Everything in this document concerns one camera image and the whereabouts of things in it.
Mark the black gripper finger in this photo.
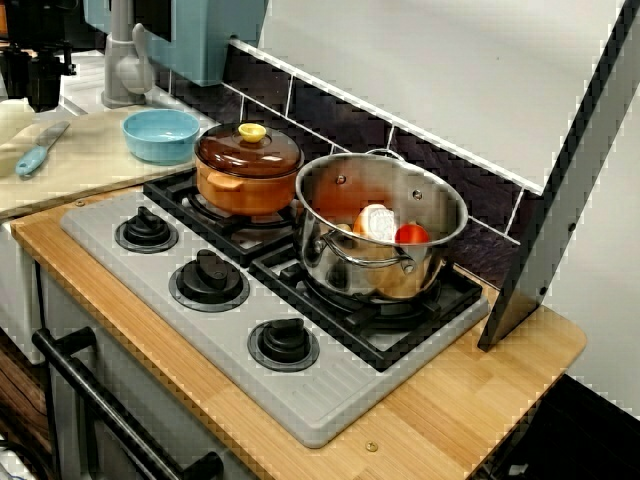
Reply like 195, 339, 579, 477
28, 55, 64, 114
3, 49, 29, 99

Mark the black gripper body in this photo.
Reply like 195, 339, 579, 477
0, 39, 78, 77

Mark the white toy sink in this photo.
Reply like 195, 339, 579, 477
58, 49, 107, 120

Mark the grey toy faucet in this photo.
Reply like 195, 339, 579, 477
101, 0, 154, 109

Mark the cream cutting board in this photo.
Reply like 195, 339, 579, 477
0, 102, 221, 222

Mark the light blue bowl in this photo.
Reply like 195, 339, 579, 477
122, 108, 202, 167

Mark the teal plastic box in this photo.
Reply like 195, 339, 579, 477
82, 0, 271, 88

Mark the black burner grate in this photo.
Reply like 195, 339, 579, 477
248, 242, 485, 373
143, 169, 306, 269

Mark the black stove knob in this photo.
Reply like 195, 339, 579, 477
167, 248, 251, 314
246, 317, 321, 373
113, 206, 180, 255

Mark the brown lid with yellow knob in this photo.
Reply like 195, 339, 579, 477
193, 122, 305, 180

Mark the orange toy pot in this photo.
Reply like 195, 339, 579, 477
193, 152, 305, 218

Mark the dark tile backsplash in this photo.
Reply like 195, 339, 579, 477
149, 39, 546, 292

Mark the grey toy stove top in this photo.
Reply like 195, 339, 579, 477
59, 169, 491, 450

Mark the stainless steel pot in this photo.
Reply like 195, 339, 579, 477
292, 148, 470, 304

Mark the white and orange toy bread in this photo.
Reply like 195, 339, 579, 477
352, 203, 397, 242

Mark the white toy kitchen cabinet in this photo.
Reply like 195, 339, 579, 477
0, 219, 261, 480

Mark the red toy tomato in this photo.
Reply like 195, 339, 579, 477
394, 223, 432, 246

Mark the knife with blue handle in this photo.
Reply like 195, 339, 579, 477
14, 119, 71, 177

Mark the black oven door handle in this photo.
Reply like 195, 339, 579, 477
31, 327, 225, 480

